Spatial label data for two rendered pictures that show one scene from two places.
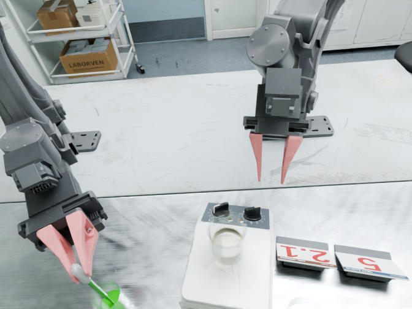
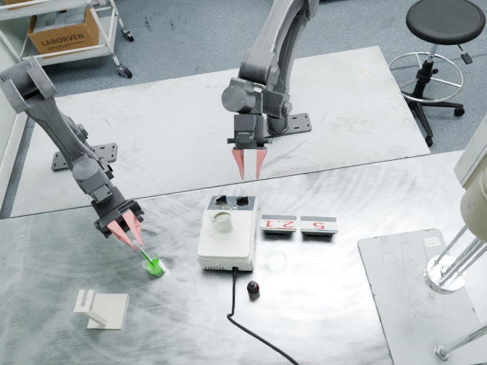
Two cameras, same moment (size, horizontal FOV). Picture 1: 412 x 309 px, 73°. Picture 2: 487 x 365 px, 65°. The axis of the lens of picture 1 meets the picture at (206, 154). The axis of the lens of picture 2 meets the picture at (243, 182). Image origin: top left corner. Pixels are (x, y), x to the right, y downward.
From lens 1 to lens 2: 0.47 m
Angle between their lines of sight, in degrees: 9
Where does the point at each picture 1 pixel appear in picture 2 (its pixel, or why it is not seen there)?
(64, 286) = (118, 262)
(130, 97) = (135, 106)
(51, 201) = (110, 206)
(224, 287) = (222, 247)
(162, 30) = not seen: outside the picture
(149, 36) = not seen: outside the picture
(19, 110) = (75, 148)
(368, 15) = not seen: outside the picture
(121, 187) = (144, 190)
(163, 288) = (186, 256)
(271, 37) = (235, 93)
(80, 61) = (55, 37)
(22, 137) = (86, 169)
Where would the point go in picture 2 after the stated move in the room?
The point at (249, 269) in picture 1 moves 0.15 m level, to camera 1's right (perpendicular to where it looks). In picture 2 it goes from (238, 235) to (301, 221)
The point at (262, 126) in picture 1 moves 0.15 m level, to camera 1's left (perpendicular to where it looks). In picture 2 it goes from (239, 145) to (175, 158)
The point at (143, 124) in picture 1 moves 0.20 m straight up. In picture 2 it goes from (152, 132) to (130, 84)
